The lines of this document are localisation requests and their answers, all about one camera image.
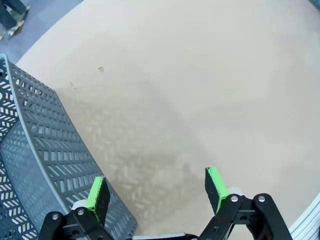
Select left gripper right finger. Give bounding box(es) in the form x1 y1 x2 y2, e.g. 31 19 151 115
199 166 293 240

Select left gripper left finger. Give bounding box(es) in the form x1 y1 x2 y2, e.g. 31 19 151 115
37 176 113 240

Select gray woven plastic basket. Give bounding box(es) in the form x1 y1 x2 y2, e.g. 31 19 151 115
0 53 138 240

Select dark furniture legs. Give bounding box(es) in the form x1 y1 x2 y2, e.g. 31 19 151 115
0 0 31 41

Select aluminium frame rail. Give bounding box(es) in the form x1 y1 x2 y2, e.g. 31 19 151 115
287 192 320 240

